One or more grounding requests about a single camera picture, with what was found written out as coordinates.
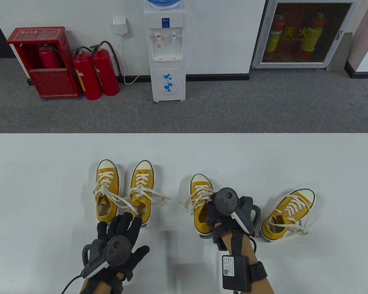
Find person's left forearm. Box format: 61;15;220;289
79;278;112;294

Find dark grey hand controller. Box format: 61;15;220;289
213;187;261;235
81;236;132;279

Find red yellow fire extinguisher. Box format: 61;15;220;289
265;14;286;60
301;12;325;60

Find person's right hand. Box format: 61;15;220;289
206;191;238;244

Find person's left hand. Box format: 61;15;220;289
92;212;150;291

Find person's right forearm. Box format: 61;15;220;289
216;227;275;294

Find silver framed glass cabinet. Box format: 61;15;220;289
251;0;361;69

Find red extinguisher cabinet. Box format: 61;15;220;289
7;27;82;101

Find white wall box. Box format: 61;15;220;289
112;17;130;36

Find white water dispenser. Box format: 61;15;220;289
144;3;186;103

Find white power cable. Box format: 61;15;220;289
119;34;149;85

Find yellow canvas shoe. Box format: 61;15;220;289
260;189;315;242
190;174;217;238
130;160;156;228
96;160;122;223

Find black battery pack white label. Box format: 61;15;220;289
222;255;251;292

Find blue water bottle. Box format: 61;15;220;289
145;0;182;9

